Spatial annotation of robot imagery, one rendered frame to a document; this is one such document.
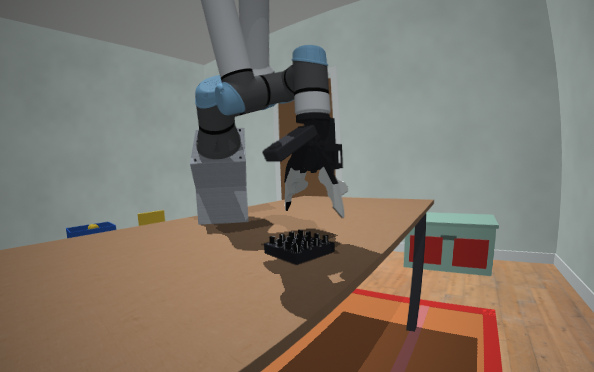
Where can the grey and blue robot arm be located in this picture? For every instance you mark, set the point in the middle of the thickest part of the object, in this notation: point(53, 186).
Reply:
point(243, 92)

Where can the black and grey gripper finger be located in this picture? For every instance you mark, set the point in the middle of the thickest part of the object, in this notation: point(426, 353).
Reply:
point(294, 182)
point(328, 179)

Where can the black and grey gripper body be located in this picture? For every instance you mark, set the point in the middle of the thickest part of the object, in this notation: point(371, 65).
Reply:
point(306, 157)

